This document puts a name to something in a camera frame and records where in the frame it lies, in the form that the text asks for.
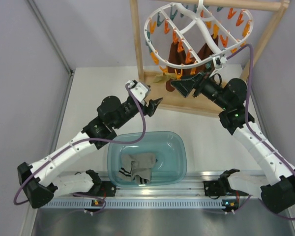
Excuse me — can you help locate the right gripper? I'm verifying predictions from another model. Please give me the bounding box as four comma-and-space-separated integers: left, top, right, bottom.
171, 66, 230, 110

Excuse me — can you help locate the yellow sock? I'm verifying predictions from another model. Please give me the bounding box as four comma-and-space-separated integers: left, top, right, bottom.
152, 73, 177, 83

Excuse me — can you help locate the white round clip hanger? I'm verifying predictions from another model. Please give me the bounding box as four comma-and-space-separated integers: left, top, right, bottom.
145, 4, 249, 78

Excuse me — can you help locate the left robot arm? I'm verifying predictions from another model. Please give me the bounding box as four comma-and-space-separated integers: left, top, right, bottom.
17, 96, 163, 208

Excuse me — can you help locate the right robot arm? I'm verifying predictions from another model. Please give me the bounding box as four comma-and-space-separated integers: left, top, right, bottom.
171, 72, 295, 214

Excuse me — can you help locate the wooden hanging rack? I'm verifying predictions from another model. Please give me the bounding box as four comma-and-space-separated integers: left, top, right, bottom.
129, 0, 291, 116

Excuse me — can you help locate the teal plastic tub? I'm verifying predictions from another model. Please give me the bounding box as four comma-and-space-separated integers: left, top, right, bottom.
107, 131, 187, 187

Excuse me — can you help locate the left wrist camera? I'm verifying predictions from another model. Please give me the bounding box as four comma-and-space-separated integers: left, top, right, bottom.
126, 80, 150, 104

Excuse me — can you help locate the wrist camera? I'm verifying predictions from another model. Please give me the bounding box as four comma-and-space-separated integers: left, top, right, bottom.
212, 55, 227, 70
126, 80, 150, 104

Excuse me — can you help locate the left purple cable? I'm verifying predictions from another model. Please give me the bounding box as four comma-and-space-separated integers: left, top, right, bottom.
13, 85, 146, 214

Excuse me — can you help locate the purple cable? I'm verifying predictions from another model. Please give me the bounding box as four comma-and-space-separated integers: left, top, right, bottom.
223, 43, 295, 220
13, 85, 146, 214

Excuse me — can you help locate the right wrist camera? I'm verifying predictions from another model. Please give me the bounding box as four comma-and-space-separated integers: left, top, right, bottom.
212, 55, 227, 70

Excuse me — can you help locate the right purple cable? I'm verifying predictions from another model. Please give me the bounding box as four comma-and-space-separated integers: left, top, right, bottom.
223, 43, 295, 220

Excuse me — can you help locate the aluminium mounting rail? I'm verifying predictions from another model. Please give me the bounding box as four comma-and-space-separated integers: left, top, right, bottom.
29, 169, 295, 197

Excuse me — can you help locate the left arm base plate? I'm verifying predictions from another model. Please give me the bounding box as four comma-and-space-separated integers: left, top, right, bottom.
77, 181, 117, 197

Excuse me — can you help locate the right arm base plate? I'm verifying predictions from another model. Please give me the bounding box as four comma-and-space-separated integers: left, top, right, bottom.
203, 180, 236, 197

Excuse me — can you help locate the slotted cable duct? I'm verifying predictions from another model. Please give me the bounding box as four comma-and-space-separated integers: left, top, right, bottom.
39, 198, 239, 209

